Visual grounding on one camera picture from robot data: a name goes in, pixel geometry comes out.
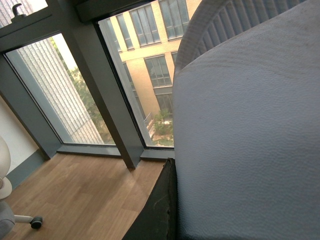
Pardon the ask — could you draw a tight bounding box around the black window handle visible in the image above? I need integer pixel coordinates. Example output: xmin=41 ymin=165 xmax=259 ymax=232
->
xmin=11 ymin=3 xmax=27 ymax=21

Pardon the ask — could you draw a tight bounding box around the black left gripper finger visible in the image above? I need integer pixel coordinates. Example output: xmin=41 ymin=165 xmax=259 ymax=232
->
xmin=123 ymin=158 xmax=178 ymax=240

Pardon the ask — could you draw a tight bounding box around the light blue slipper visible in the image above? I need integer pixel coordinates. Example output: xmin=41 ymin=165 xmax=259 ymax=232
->
xmin=173 ymin=0 xmax=320 ymax=240

